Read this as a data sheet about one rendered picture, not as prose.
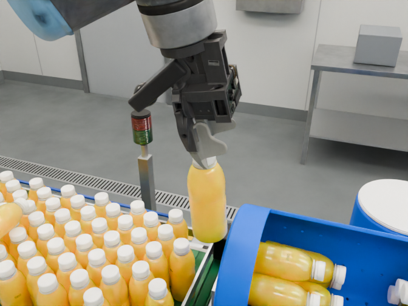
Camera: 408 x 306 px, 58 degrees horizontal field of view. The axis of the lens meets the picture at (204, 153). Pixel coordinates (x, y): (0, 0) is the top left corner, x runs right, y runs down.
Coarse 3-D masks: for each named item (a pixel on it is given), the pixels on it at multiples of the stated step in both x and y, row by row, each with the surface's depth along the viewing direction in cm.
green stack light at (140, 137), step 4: (132, 132) 119; (136, 132) 117; (140, 132) 117; (144, 132) 117; (148, 132) 118; (136, 136) 118; (140, 136) 117; (144, 136) 118; (148, 136) 118; (152, 136) 121; (136, 140) 119; (140, 140) 118; (144, 140) 118; (148, 140) 119; (152, 140) 121
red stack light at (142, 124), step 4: (132, 120) 116; (136, 120) 115; (140, 120) 115; (144, 120) 115; (148, 120) 116; (132, 124) 117; (136, 124) 116; (140, 124) 115; (144, 124) 116; (148, 124) 117; (132, 128) 118; (136, 128) 116; (140, 128) 116; (144, 128) 116; (148, 128) 117
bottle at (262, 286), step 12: (264, 276) 76; (252, 288) 75; (264, 288) 74; (276, 288) 74; (288, 288) 74; (300, 288) 74; (252, 300) 75; (264, 300) 74; (276, 300) 73; (288, 300) 72; (300, 300) 73
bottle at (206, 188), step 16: (192, 176) 62; (208, 176) 61; (224, 176) 64; (192, 192) 63; (208, 192) 61; (224, 192) 64; (192, 208) 65; (208, 208) 63; (224, 208) 65; (192, 224) 68; (208, 224) 65; (224, 224) 67; (208, 240) 67
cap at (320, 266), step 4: (316, 264) 76; (320, 264) 75; (324, 264) 75; (316, 268) 75; (320, 268) 75; (324, 268) 75; (316, 272) 75; (320, 272) 74; (324, 272) 74; (316, 276) 75; (320, 276) 75; (320, 280) 75
